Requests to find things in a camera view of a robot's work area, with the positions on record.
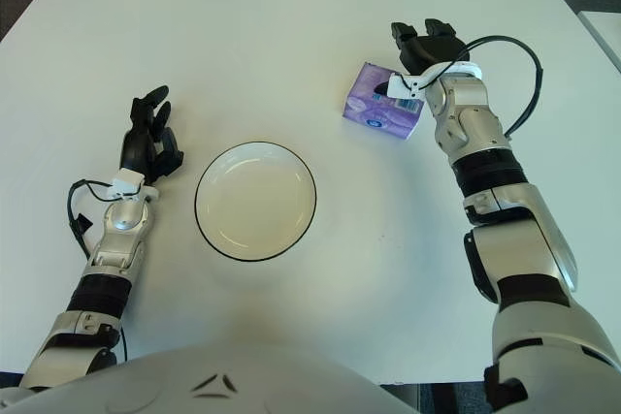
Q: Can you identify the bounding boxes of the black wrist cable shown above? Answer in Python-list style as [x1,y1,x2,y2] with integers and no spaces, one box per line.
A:
[66,179,127,260]
[450,35,543,137]

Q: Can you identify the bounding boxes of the white plate with black rim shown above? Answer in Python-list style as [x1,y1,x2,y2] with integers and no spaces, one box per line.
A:
[194,141,318,261]

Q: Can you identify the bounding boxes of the purple tissue paper pack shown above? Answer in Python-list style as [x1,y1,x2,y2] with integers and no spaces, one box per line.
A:
[343,62,428,142]

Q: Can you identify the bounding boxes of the white side table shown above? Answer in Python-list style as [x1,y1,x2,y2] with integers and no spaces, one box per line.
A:
[577,10,621,71]

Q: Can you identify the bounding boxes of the grey robot torso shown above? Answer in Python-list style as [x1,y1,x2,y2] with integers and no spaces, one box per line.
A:
[0,338,413,414]

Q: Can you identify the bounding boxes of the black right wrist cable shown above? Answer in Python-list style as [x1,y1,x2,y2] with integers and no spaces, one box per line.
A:
[450,35,543,137]

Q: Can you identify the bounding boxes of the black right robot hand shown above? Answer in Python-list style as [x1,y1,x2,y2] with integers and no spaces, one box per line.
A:
[373,18,473,98]

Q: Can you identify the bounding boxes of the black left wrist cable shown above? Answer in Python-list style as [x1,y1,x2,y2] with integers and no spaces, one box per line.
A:
[66,179,127,260]

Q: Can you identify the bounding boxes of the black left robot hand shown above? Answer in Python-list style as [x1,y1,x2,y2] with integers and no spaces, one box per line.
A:
[119,84,185,187]

